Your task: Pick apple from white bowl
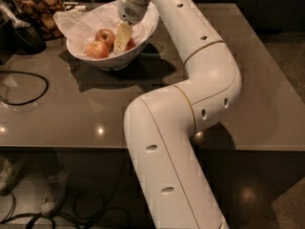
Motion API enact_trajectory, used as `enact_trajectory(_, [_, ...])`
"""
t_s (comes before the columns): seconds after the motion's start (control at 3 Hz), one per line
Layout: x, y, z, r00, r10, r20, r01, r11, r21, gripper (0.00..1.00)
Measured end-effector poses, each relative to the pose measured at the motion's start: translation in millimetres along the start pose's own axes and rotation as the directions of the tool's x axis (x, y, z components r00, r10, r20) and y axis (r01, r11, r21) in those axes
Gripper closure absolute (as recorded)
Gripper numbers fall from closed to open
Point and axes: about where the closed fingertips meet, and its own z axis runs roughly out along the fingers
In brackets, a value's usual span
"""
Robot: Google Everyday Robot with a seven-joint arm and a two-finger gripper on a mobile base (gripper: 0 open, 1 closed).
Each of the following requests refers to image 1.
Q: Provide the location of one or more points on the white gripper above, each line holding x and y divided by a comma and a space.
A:
130, 11

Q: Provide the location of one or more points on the red apple back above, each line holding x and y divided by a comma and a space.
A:
107, 37

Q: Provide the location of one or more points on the red apple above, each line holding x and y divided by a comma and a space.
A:
107, 37
97, 50
131, 44

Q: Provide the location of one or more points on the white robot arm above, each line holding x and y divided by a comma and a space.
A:
158, 125

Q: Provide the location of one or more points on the red apple right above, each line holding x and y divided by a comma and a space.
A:
131, 44

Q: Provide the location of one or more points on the white ceramic bowl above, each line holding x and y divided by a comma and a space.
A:
115, 61

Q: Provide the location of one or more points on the red apple front left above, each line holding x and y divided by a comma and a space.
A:
97, 50

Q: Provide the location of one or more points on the green rubber band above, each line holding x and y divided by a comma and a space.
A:
154, 49

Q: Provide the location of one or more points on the white paper liner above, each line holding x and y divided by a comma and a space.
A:
80, 28

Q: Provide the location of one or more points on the glass jar of snacks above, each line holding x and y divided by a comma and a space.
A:
42, 12

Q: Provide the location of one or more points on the black kitchen appliance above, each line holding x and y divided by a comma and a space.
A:
30, 41

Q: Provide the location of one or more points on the white shoe right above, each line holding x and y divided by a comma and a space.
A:
55, 193

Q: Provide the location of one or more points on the white shoe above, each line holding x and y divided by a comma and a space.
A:
11, 175
55, 193

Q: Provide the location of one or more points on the white shoe left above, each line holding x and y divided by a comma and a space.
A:
11, 175

